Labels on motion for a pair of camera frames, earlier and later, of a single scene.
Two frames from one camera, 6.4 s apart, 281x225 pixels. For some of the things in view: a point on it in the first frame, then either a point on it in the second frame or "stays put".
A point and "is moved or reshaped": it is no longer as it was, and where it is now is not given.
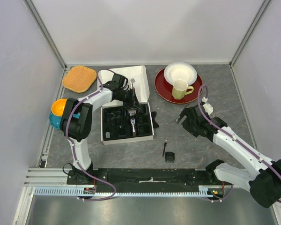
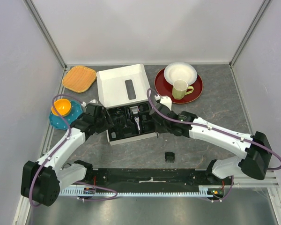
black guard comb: x=169 y=157 stays put
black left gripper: x=133 y=99 -> x=108 y=122
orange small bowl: x=58 y=106 stays put
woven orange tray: x=78 y=78 stays put
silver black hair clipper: x=132 y=114 is moved or reshaped
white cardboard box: x=138 y=75 stays put
